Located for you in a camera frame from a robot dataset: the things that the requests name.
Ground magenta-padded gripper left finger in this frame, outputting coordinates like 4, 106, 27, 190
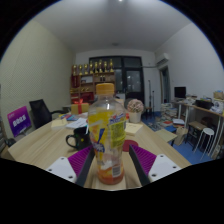
45, 145, 96, 188

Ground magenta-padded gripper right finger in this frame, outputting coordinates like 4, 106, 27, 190
128, 144, 183, 187

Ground orange-capped juice drink bottle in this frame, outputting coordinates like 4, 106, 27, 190
87, 82, 128, 186

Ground light wooden chair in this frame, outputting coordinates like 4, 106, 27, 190
155, 128, 178, 145

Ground black mug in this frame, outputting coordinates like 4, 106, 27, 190
65, 126, 91, 152

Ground flat round red coaster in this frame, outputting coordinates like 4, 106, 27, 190
121, 139, 139, 153

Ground pale yellow notepad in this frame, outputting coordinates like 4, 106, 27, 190
50, 118, 69, 130

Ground yellow paper envelope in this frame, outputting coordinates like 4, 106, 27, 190
124, 122, 144, 136

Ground blue colourful book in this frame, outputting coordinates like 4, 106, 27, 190
59, 113, 81, 122

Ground pile of books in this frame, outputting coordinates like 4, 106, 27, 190
159, 102, 179, 124

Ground white round stool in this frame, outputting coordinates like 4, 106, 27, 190
194, 127, 215, 154

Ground black office chair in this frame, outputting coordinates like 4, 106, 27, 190
28, 98, 66, 130

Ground pink flowers in white pot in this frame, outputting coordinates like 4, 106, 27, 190
126, 98, 145, 124

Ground yellow gift box red ribbon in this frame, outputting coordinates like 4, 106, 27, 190
70, 98, 90, 116

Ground purple sign board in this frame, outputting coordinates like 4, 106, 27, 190
6, 105, 33, 138

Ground cluttered wooden side desk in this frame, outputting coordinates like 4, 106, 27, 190
173, 98, 224, 158

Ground black tripod stand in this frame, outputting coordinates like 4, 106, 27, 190
147, 79, 156, 118

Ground black computer monitor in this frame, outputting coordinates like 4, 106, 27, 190
173, 86, 187, 100

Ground wooden shelf unit with trophies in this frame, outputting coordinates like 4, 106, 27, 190
69, 58, 117, 104

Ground black-framed glass door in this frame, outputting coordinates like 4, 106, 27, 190
88, 55, 145, 103

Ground white wall air conditioner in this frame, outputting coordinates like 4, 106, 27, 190
154, 52, 171, 67

